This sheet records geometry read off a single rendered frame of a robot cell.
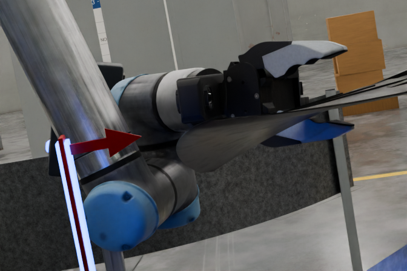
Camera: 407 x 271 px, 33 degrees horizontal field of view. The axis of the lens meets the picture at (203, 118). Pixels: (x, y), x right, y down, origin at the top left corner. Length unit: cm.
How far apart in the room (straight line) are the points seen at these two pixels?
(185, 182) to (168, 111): 10
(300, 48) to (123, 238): 26
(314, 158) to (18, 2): 206
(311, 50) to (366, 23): 802
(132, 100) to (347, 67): 787
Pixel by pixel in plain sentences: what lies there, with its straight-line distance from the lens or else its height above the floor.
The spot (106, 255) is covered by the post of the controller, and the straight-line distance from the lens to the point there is 112.
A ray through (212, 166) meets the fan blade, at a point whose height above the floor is 112.
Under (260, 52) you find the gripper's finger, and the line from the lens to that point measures 71.
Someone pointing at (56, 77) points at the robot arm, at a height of 124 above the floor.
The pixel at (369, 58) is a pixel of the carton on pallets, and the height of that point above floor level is 65.
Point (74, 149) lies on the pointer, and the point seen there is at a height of 118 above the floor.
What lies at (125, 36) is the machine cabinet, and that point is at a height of 140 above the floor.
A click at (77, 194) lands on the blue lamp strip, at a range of 56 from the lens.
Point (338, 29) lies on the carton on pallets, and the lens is 864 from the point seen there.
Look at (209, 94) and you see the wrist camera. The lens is 68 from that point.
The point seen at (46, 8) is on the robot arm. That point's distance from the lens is 76.
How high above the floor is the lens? 125
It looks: 7 degrees down
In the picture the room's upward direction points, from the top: 10 degrees counter-clockwise
